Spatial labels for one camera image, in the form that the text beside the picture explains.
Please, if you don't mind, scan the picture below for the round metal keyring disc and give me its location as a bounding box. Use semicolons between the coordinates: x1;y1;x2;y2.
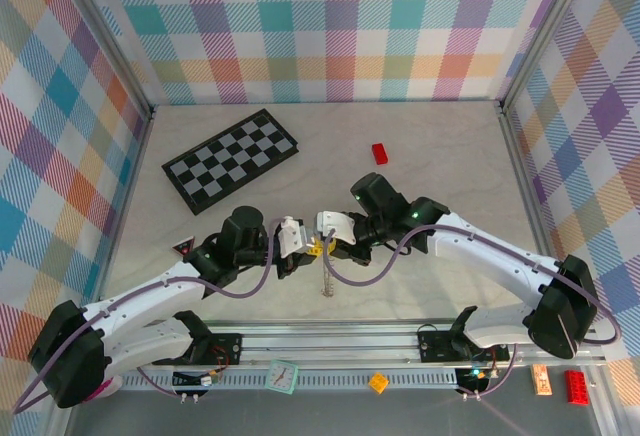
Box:
319;250;337;298

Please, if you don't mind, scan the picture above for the black triangle token red centre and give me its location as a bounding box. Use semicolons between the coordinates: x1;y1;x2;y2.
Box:
172;236;197;259

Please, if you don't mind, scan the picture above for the black and grey chessboard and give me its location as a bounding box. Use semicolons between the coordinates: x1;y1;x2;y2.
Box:
160;108;301;216

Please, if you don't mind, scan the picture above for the teal square clock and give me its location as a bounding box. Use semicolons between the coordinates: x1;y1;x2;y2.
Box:
264;359;300;396

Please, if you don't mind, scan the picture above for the orange toy brick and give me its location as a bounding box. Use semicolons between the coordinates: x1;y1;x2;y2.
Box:
367;372;391;396

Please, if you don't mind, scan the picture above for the small black electronics board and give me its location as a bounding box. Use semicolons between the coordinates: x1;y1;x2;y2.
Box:
172;366;225;391
455;365;499;398

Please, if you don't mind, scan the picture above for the large red toy brick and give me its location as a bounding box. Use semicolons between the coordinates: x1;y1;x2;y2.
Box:
564;369;591;405

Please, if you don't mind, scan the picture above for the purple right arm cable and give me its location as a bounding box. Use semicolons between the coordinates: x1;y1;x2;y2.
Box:
323;224;621;401

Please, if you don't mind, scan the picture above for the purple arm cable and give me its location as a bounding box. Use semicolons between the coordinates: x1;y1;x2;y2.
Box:
323;224;621;401
10;218;281;416

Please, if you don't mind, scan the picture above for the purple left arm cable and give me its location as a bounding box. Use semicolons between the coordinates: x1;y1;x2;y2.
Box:
10;218;281;416

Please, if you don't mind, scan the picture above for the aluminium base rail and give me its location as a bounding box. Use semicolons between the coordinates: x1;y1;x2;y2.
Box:
97;319;607;368

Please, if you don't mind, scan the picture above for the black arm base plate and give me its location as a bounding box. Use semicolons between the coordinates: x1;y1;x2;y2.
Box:
416;330;512;363
151;333;245;367

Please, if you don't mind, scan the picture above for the slotted grey cable duct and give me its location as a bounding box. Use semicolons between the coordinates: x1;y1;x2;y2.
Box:
119;369;464;390

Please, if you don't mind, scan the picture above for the aluminium frame post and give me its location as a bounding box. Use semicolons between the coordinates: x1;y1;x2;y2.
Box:
497;0;599;115
54;0;156;122

